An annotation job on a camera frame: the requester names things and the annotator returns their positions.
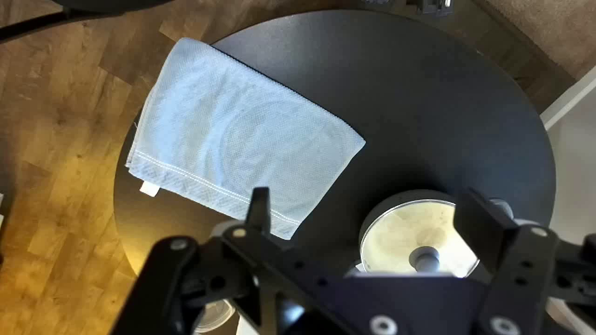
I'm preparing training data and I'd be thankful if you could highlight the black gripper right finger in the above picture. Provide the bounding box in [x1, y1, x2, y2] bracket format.
[454, 186, 562, 335]

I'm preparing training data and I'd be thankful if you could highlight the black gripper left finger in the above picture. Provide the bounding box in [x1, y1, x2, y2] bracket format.
[110, 184, 294, 335]

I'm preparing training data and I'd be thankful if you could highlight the clear glass pan lid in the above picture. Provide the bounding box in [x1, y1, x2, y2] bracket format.
[359, 195, 482, 277]

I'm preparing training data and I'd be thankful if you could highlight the light blue towel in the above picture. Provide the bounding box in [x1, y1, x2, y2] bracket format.
[125, 35, 369, 242]

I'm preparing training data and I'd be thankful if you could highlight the black stand leg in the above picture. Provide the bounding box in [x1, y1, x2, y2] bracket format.
[0, 0, 166, 43]

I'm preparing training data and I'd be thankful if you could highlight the grey handled frying pan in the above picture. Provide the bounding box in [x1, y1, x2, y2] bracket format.
[354, 186, 544, 279]

